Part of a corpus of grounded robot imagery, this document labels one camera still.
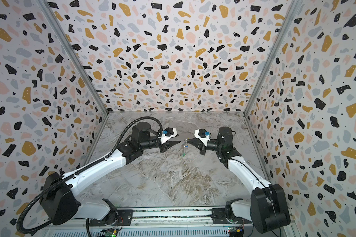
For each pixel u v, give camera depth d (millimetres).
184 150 1017
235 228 716
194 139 725
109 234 703
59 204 387
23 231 348
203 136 629
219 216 739
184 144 743
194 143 718
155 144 633
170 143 662
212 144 687
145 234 701
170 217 758
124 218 731
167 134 604
